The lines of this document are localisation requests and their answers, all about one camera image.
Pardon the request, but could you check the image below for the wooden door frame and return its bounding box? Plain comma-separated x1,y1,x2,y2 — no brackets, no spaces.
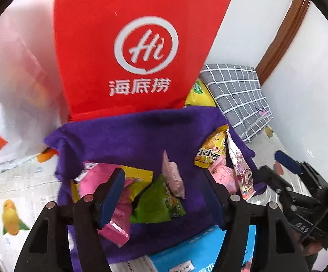
253,0,312,87

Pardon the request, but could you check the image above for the small yellow snack packet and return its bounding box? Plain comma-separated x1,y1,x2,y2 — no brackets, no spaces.
194,125,230,168

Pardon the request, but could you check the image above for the white pink cartoon packet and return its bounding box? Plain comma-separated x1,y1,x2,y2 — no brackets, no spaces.
226,130,256,202

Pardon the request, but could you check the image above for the small pale pink packet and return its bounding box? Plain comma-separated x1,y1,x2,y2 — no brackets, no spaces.
162,150,186,199

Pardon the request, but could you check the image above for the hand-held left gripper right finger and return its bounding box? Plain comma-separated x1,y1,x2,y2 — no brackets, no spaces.
202,168,306,272

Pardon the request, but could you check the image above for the white plastic bag red label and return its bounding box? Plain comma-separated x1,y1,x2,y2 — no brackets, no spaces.
0,3,71,173

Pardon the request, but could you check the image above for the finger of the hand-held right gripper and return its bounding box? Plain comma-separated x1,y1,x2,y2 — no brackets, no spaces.
258,165,321,208
274,150,328,188

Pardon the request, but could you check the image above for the blue cardboard box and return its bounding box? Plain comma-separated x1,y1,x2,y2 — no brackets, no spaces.
148,224,258,272

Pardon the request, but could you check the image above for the purple towel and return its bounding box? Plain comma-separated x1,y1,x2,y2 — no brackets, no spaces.
43,106,267,272

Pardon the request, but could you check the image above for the yellow green snack bag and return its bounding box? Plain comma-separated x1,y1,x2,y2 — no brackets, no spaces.
183,81,218,109

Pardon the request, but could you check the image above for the grey checked cushion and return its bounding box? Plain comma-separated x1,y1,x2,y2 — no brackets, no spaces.
199,63,275,145

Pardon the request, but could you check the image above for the red paper bag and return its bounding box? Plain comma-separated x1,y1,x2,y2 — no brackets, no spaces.
53,0,233,122

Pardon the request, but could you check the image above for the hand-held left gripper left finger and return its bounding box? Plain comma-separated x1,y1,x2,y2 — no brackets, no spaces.
13,167,126,272

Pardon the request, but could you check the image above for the large pink snack packet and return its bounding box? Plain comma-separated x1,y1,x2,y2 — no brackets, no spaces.
73,161,133,248

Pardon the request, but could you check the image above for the green snack packet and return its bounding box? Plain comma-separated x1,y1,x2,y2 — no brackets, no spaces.
130,174,186,224

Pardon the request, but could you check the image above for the light pink snack packet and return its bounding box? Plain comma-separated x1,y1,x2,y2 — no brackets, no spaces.
208,156,238,196

